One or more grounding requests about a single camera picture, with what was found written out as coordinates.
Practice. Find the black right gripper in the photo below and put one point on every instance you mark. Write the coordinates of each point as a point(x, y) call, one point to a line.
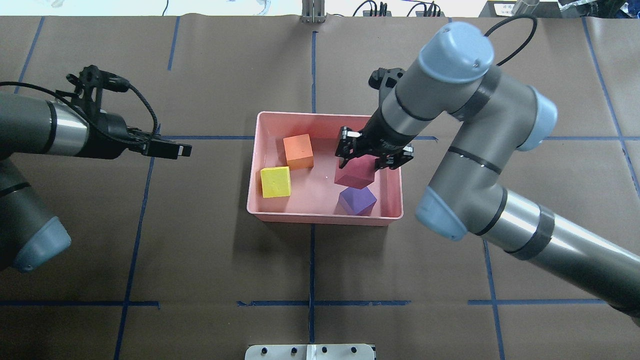
point(384, 137)

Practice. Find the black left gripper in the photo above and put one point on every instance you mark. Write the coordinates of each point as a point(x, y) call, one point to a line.
point(107, 130)

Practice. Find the red foam block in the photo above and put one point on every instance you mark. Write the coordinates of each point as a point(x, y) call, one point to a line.
point(358, 173)

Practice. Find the purple foam block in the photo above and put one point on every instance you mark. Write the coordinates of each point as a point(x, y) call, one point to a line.
point(357, 201)

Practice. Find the orange foam block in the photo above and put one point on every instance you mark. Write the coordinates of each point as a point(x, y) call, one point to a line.
point(299, 152)

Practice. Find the yellow foam block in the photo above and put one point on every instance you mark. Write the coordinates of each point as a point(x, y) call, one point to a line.
point(275, 182)

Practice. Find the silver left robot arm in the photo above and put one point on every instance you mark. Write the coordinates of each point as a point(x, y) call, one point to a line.
point(68, 143)

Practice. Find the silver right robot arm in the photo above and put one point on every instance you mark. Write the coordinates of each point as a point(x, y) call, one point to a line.
point(454, 73)

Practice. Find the pink plastic bin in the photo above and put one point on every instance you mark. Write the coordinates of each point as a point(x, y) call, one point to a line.
point(314, 197)

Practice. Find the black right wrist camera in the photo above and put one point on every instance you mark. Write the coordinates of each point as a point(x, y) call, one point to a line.
point(384, 80)

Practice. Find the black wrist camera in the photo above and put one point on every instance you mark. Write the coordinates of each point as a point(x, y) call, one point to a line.
point(384, 80)
point(89, 85)

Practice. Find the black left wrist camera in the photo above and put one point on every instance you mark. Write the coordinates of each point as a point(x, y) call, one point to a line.
point(89, 85)

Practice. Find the aluminium frame post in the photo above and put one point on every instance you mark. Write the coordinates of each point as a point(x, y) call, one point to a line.
point(313, 12)

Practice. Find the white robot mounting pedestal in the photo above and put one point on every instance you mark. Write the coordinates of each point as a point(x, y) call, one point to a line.
point(331, 351)

